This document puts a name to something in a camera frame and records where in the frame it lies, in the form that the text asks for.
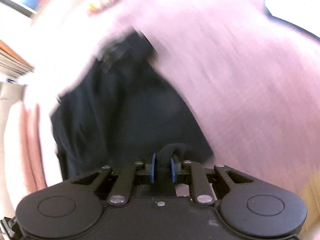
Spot black hoodie white stripes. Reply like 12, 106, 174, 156
49, 29, 216, 198

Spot pink bed cover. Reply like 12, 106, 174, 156
17, 0, 319, 198

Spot beige curtain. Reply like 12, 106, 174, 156
0, 41, 34, 78

